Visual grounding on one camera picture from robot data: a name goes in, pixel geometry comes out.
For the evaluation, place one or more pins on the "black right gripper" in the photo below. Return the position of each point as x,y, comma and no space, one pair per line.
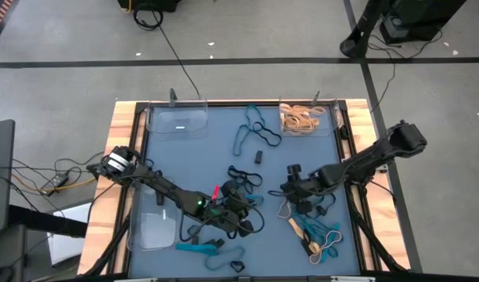
308,184

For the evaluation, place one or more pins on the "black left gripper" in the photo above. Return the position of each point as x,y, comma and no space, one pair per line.
227,215

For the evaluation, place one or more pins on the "tan rubber band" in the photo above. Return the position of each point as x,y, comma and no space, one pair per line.
315,110
286,111
298,126
296,229
314,260
302,119

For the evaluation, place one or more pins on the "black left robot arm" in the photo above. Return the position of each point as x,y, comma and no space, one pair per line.
165,188

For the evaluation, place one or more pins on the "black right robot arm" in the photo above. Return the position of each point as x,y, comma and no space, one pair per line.
361,162

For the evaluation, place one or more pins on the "whitish rubber band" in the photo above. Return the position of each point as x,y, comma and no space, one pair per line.
279,213

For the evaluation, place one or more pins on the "red tag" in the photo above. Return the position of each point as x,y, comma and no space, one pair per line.
215,193

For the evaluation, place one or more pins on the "clear plastic basket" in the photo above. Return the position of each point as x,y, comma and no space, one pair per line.
153,235
329,125
177,129

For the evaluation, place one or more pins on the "black basket clamp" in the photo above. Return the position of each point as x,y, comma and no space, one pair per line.
315,98
172,96

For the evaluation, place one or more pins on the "black rig strut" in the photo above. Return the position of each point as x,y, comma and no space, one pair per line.
376,243
110,246

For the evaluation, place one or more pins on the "black stand pole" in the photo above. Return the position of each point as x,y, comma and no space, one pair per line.
353,47

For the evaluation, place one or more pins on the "white board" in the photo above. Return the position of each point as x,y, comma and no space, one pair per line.
67,243

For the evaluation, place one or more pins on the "black power adapter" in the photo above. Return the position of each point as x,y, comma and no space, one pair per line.
58,180

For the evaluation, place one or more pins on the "black bar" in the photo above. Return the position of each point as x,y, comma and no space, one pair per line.
47,221

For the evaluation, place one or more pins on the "black equipment box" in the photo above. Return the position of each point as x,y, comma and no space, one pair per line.
419,15

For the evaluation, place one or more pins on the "black equipment case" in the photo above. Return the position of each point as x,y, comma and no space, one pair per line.
153,4

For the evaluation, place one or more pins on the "black table frame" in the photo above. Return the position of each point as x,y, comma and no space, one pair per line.
231,102

